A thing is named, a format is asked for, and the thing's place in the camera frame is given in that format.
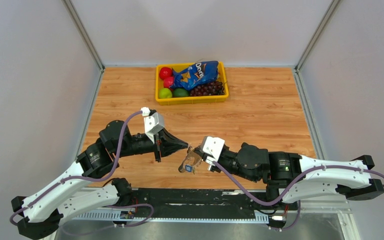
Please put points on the blue Doritos chip bag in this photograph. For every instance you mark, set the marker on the blue Doritos chip bag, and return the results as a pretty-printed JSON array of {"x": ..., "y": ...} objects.
[{"x": 197, "y": 74}]

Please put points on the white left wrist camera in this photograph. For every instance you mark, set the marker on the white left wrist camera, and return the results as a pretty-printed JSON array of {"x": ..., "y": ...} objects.
[{"x": 153, "y": 122}]

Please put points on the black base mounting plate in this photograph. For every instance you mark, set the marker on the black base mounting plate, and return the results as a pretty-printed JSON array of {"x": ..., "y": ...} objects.
[{"x": 197, "y": 203}]

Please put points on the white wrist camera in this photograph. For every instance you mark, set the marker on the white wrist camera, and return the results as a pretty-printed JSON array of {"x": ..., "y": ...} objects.
[
  {"x": 153, "y": 122},
  {"x": 212, "y": 148}
]

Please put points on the slotted aluminium cable duct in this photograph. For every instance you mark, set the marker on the slotted aluminium cable duct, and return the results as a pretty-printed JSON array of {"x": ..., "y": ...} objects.
[{"x": 114, "y": 215}]

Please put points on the light green apple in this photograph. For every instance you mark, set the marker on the light green apple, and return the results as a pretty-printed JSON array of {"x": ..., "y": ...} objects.
[{"x": 165, "y": 93}]

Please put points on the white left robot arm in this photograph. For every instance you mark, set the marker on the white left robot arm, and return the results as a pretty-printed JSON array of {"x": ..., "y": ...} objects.
[{"x": 88, "y": 183}]

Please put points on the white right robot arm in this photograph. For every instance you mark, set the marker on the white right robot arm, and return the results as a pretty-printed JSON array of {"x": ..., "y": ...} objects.
[{"x": 271, "y": 177}]

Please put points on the pink red apple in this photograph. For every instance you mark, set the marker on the pink red apple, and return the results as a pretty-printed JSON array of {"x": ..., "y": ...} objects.
[{"x": 168, "y": 82}]

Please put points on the silver metal key holder plate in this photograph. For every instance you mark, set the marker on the silver metal key holder plate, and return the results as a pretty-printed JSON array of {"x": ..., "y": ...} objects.
[{"x": 191, "y": 158}]

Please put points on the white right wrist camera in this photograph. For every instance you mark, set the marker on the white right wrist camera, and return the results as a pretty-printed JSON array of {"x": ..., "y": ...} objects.
[{"x": 212, "y": 148}]

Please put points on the purple grape bunch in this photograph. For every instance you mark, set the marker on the purple grape bunch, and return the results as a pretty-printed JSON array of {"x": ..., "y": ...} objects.
[{"x": 215, "y": 88}]

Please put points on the blue tag key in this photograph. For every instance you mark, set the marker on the blue tag key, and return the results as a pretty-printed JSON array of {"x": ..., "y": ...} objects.
[{"x": 188, "y": 168}]

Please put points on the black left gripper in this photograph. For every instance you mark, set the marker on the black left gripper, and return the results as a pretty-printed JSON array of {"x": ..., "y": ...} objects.
[{"x": 170, "y": 144}]

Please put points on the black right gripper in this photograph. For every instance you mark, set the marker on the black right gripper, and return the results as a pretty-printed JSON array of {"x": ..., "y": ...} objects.
[{"x": 202, "y": 154}]

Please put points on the dark green lime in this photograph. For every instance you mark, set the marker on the dark green lime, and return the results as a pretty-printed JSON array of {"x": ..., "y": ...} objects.
[{"x": 180, "y": 93}]

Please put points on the yellow plastic bin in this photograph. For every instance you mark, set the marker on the yellow plastic bin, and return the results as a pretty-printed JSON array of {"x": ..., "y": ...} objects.
[{"x": 191, "y": 99}]

